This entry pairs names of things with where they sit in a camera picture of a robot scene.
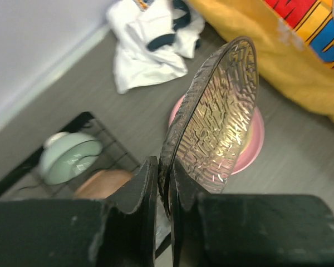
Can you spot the white printed t-shirt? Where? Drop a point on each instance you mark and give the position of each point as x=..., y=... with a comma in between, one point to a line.
x=153, y=40

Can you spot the pink plate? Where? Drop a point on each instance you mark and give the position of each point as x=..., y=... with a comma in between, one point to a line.
x=250, y=147

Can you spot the light green bowl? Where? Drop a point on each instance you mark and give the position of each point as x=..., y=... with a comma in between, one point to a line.
x=67, y=155

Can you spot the black wire dish rack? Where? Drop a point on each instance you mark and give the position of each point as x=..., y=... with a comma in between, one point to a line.
x=25, y=182

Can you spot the orange cartoon pillow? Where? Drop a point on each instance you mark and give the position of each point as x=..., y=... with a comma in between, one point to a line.
x=294, y=42

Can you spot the clear textured glass plate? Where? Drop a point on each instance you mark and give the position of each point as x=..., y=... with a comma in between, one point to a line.
x=230, y=76

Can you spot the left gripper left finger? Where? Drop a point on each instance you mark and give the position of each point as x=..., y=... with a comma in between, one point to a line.
x=116, y=231

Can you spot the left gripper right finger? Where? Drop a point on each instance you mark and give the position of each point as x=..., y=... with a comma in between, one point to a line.
x=247, y=229

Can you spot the brown bowl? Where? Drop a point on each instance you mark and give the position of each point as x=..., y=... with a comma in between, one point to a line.
x=103, y=184

